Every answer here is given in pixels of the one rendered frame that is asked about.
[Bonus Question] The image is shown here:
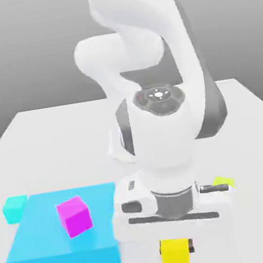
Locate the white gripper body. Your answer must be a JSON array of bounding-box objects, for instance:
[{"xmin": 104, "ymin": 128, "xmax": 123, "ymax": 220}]
[{"xmin": 111, "ymin": 198, "xmax": 236, "ymax": 245}]

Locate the small yellow cube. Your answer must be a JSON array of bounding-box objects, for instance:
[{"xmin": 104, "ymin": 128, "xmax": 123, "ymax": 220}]
[{"xmin": 158, "ymin": 235, "xmax": 193, "ymax": 263}]

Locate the small magenta cube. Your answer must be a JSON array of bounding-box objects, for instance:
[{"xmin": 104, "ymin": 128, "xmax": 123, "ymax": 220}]
[{"xmin": 54, "ymin": 194, "xmax": 95, "ymax": 241}]

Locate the small lime cube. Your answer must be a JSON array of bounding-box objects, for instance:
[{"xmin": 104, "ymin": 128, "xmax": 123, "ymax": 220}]
[{"xmin": 211, "ymin": 173, "xmax": 238, "ymax": 193}]

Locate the small turquoise cube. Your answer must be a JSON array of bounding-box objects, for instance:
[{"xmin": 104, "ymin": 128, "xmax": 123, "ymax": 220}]
[{"xmin": 0, "ymin": 193, "xmax": 32, "ymax": 226}]

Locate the large blue box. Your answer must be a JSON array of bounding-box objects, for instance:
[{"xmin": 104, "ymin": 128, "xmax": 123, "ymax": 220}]
[{"xmin": 0, "ymin": 181, "xmax": 128, "ymax": 263}]

